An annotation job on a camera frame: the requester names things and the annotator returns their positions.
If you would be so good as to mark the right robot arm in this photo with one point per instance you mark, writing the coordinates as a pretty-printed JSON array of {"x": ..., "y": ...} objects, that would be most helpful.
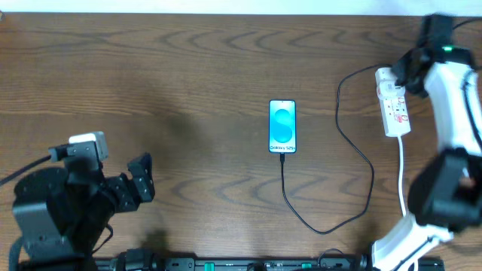
[{"x": 445, "y": 198}]

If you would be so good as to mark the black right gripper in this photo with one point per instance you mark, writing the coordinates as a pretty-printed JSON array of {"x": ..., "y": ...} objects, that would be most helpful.
[{"x": 410, "y": 70}]

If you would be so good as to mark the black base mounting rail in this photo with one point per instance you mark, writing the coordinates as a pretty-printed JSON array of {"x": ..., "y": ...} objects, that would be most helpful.
[{"x": 190, "y": 264}]

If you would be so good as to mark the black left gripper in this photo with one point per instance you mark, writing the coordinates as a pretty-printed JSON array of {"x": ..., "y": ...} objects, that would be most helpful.
[{"x": 123, "y": 188}]

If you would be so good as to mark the blue Galaxy smartphone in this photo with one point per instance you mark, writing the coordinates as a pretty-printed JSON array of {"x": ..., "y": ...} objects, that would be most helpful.
[{"x": 282, "y": 126}]

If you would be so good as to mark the white power strip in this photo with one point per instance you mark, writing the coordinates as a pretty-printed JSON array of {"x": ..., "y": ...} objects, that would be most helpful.
[{"x": 394, "y": 113}]

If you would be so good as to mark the white USB charger plug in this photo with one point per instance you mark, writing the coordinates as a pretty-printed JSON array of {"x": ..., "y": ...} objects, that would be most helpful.
[{"x": 385, "y": 79}]

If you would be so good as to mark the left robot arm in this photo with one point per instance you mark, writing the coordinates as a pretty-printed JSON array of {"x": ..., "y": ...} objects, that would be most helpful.
[{"x": 62, "y": 211}]

